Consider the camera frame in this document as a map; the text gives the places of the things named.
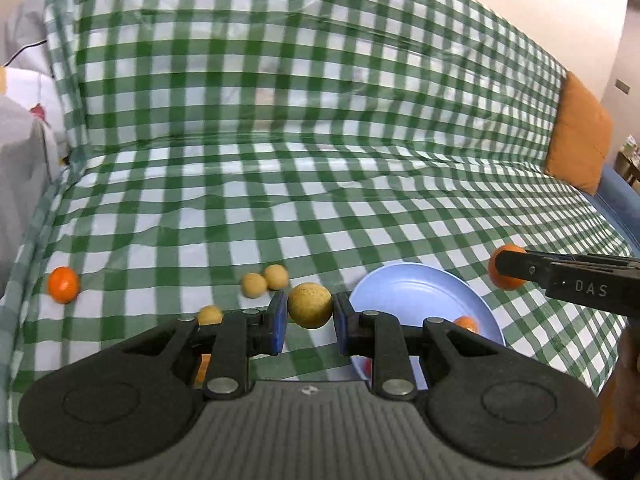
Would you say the white floral bedding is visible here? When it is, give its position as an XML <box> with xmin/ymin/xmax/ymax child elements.
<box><xmin>0</xmin><ymin>67</ymin><xmax>71</xmax><ymax>161</ymax></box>

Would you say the plastic-wrapped tangerine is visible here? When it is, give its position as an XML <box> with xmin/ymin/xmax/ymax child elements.
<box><xmin>194</xmin><ymin>354</ymin><xmax>213</xmax><ymax>388</ymax></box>

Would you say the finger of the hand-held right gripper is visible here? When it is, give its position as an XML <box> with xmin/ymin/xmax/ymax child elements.
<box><xmin>495</xmin><ymin>249</ymin><xmax>553</xmax><ymax>286</ymax></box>

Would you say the grey cloth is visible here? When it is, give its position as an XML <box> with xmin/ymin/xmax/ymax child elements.
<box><xmin>0</xmin><ymin>95</ymin><xmax>66</xmax><ymax>291</ymax></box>

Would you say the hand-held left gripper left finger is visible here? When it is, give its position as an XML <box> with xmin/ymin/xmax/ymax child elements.
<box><xmin>127</xmin><ymin>291</ymin><xmax>289</xmax><ymax>401</ymax></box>

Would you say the blue sofa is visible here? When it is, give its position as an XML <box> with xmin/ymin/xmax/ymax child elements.
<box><xmin>582</xmin><ymin>165</ymin><xmax>640</xmax><ymax>256</ymax></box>

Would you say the green checked tablecloth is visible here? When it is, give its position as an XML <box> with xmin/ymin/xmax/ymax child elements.
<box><xmin>0</xmin><ymin>0</ymin><xmax>638</xmax><ymax>466</ymax></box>

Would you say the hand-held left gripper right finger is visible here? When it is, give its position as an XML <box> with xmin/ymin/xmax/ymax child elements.
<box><xmin>332</xmin><ymin>294</ymin><xmax>497</xmax><ymax>401</ymax></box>

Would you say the blue plate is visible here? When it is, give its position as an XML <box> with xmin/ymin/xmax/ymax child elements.
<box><xmin>348</xmin><ymin>262</ymin><xmax>505</xmax><ymax>396</ymax></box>

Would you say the orange cushion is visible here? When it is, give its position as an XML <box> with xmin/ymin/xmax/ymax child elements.
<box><xmin>544</xmin><ymin>71</ymin><xmax>614</xmax><ymax>196</ymax></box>

